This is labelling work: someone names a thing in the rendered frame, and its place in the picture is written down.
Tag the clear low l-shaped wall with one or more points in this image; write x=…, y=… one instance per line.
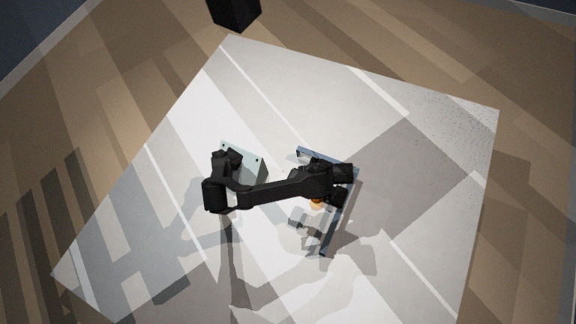
x=308, y=158

